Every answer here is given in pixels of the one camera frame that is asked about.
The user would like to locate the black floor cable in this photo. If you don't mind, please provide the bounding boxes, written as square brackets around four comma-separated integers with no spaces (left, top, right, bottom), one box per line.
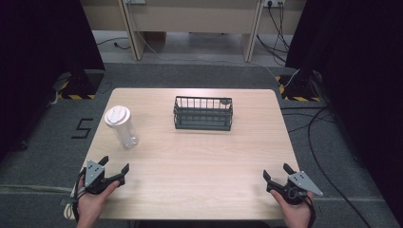
[279,105,374,228]
[95,37,131,51]

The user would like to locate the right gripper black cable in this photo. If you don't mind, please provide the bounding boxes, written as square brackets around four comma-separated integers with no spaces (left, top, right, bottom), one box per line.
[303,195,317,228]

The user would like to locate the black curtain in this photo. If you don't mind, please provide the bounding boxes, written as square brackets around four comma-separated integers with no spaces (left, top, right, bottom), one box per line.
[284,0,403,219]
[0,0,106,162]

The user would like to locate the person's right hand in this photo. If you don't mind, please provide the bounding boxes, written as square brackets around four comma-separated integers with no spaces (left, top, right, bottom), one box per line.
[269,189,316,228]

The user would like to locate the white wall socket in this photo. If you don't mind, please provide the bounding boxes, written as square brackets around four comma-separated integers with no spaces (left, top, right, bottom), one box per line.
[263,0,286,8]

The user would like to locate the beige wooden desk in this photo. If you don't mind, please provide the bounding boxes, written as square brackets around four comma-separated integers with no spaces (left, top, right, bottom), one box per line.
[80,0,308,63]

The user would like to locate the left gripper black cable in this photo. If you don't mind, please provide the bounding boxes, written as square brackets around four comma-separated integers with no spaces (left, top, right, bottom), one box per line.
[71,167,87,223]

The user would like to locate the white floor cable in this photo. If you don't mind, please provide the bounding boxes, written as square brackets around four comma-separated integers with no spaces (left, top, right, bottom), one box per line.
[127,3,300,89]

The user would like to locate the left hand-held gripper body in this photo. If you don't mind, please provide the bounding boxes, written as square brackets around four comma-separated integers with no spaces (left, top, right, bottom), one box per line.
[83,160,121,196]

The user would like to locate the black stand base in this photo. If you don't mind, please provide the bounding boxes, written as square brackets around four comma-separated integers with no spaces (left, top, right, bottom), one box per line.
[275,67,322,103]
[56,68,106,101]

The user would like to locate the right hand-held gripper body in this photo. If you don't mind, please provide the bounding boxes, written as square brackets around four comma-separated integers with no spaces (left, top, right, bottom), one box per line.
[269,170,324,206]

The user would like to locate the clear cup with white lid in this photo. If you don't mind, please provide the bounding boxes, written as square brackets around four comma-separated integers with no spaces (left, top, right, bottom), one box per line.
[104,104,140,150]

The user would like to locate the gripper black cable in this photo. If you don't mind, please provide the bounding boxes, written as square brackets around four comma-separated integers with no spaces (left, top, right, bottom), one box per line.
[71,167,87,223]
[303,195,317,228]

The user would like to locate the black wire basket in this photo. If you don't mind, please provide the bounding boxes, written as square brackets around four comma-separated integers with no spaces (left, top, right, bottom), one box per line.
[172,95,234,132]

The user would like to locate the person's left hand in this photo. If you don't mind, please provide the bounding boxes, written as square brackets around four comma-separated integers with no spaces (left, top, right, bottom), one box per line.
[75,176,121,228]

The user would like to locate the bundle of black cables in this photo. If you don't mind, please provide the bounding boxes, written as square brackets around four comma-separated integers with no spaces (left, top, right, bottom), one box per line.
[256,1,291,64]

